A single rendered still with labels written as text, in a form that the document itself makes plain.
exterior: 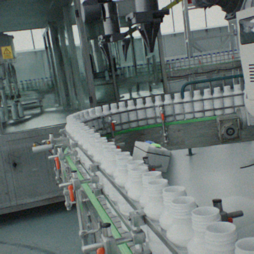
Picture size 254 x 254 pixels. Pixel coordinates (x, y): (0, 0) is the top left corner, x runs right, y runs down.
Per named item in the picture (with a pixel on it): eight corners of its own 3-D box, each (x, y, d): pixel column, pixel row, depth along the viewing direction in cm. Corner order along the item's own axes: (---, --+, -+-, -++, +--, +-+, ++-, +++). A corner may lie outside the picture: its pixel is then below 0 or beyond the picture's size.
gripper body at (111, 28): (98, 42, 156) (95, 21, 155) (125, 38, 159) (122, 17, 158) (101, 40, 150) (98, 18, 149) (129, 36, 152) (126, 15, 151)
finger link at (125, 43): (110, 63, 159) (106, 37, 157) (128, 60, 160) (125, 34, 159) (114, 62, 152) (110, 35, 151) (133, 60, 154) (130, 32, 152)
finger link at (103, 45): (101, 64, 158) (96, 38, 156) (119, 62, 159) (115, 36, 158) (104, 64, 151) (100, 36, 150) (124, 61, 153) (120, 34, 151)
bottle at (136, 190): (134, 243, 90) (123, 167, 88) (161, 239, 90) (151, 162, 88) (137, 256, 84) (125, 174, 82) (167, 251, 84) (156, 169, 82)
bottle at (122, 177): (153, 226, 98) (143, 156, 95) (131, 235, 94) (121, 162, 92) (138, 221, 103) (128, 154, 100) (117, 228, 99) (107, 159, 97)
